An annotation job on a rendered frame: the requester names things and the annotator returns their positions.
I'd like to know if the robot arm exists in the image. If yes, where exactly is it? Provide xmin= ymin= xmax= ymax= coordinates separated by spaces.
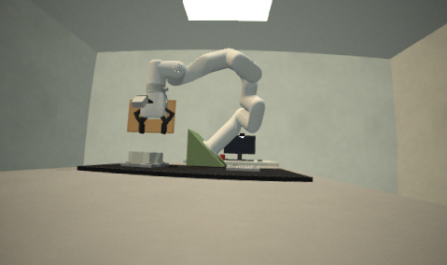
xmin=146 ymin=49 xmax=265 ymax=157

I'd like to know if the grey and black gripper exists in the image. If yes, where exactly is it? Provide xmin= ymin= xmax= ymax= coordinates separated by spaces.
xmin=133 ymin=91 xmax=175 ymax=134

